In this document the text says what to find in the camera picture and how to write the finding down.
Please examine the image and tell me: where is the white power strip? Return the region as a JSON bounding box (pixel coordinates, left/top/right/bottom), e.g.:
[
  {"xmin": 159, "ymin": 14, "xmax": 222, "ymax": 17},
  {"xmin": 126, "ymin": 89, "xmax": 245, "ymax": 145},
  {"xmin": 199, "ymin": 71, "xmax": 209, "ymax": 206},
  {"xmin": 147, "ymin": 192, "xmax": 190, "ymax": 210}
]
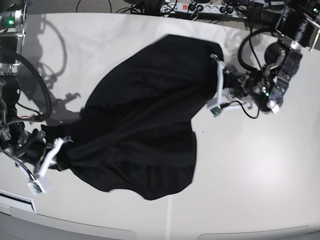
[{"xmin": 160, "ymin": 2, "xmax": 247, "ymax": 19}]

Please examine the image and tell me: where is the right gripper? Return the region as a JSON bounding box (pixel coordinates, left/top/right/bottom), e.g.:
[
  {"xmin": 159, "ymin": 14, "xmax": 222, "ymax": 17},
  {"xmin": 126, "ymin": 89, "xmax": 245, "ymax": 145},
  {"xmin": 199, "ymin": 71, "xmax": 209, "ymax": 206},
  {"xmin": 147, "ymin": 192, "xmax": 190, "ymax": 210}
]
[{"xmin": 0, "ymin": 129, "xmax": 73, "ymax": 179}]

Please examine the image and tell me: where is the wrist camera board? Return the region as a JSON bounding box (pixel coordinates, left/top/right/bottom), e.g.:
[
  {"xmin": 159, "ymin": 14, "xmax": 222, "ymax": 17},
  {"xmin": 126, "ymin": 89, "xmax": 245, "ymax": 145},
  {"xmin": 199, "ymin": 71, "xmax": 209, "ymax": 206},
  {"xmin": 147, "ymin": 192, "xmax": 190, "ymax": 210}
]
[
  {"xmin": 27, "ymin": 176, "xmax": 51, "ymax": 196},
  {"xmin": 207, "ymin": 98, "xmax": 222, "ymax": 117}
]

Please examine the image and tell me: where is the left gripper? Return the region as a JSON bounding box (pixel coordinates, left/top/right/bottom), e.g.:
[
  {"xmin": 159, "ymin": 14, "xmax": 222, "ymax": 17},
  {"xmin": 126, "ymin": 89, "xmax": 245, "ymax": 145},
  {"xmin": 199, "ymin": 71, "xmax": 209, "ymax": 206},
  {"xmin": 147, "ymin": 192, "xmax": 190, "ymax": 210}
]
[{"xmin": 210, "ymin": 54, "xmax": 265, "ymax": 110}]

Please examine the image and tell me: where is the black t-shirt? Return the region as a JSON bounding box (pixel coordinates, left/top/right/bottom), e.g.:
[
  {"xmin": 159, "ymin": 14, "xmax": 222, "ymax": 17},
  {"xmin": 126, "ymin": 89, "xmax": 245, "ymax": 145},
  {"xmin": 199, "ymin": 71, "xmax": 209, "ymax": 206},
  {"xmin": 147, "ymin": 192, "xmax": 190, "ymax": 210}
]
[{"xmin": 41, "ymin": 35, "xmax": 224, "ymax": 201}]

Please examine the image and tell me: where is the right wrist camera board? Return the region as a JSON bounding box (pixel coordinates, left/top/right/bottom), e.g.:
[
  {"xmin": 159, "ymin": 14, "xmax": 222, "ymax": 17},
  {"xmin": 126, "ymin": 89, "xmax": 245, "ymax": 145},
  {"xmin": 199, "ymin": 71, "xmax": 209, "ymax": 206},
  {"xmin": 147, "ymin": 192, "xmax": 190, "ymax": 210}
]
[{"xmin": 27, "ymin": 176, "xmax": 51, "ymax": 196}]

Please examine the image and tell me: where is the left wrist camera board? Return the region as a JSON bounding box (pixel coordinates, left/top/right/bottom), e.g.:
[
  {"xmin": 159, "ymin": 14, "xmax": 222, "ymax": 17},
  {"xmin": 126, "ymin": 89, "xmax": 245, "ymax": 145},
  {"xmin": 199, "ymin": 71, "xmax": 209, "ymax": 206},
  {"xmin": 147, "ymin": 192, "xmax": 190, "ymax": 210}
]
[{"xmin": 207, "ymin": 98, "xmax": 222, "ymax": 117}]

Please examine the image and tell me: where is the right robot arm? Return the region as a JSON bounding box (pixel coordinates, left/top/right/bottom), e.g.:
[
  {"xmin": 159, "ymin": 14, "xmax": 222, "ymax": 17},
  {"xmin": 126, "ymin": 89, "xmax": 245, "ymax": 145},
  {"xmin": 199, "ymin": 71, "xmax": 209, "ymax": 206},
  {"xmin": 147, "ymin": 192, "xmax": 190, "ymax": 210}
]
[{"xmin": 0, "ymin": 0, "xmax": 69, "ymax": 182}]

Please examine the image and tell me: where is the black power adapter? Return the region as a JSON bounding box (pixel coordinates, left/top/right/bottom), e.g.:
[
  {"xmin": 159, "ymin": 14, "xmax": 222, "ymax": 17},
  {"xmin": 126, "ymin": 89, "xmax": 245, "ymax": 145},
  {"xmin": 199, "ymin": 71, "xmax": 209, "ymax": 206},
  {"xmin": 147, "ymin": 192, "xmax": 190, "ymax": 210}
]
[{"xmin": 249, "ymin": 7, "xmax": 281, "ymax": 27}]

